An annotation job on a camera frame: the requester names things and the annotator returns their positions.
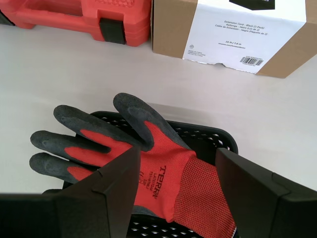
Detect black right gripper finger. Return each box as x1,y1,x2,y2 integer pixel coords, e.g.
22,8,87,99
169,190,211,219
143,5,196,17
215,147,317,238
0,147,142,238

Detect red and grey work glove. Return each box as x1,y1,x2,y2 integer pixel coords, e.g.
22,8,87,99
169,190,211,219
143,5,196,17
29,92,236,234

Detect black perforated plastic basket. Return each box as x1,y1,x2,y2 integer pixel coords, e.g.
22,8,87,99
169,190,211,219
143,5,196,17
41,110,240,238

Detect cardboard box with white label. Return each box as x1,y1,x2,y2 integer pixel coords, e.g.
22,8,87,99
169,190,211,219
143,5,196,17
151,0,317,80

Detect red plastic tool case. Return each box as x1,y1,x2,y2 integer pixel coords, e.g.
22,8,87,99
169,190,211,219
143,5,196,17
0,0,152,47

